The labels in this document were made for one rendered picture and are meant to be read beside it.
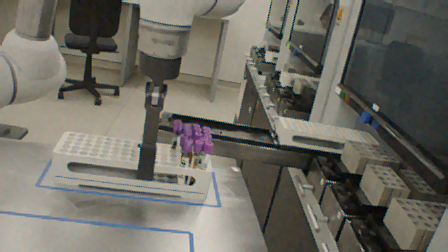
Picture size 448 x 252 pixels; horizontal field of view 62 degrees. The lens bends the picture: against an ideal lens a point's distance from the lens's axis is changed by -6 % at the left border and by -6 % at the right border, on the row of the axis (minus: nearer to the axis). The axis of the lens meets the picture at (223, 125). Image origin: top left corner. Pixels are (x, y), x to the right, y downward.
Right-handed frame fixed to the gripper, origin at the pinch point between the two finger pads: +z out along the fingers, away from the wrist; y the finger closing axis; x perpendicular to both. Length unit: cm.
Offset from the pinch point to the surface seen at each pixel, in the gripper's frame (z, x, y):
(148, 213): 5.4, 1.3, 11.5
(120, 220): 5.4, -3.2, 14.4
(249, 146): 7.3, 27.3, -28.1
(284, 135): 3.1, 36.8, -29.0
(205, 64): 63, 52, -384
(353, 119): -1, 62, -39
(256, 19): 0, 100, -380
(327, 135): 1, 49, -29
